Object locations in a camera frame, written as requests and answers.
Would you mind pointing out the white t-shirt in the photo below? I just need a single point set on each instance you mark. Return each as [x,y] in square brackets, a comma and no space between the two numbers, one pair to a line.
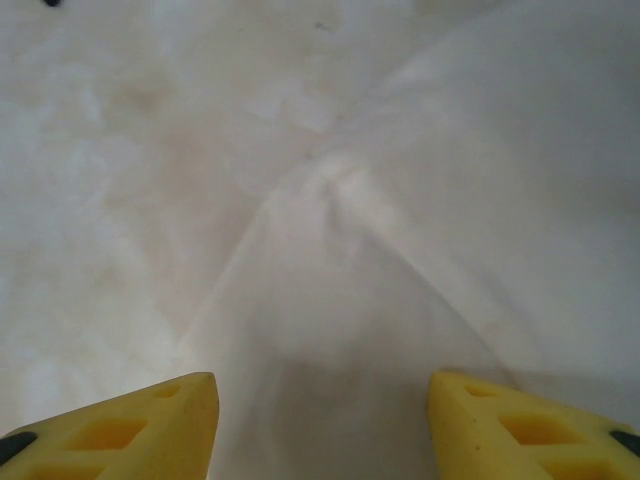
[450,225]

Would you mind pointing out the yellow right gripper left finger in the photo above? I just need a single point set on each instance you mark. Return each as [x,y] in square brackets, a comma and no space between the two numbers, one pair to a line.
[125,440]

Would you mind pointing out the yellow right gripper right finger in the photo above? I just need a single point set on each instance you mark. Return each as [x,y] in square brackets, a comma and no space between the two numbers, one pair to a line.
[525,440]

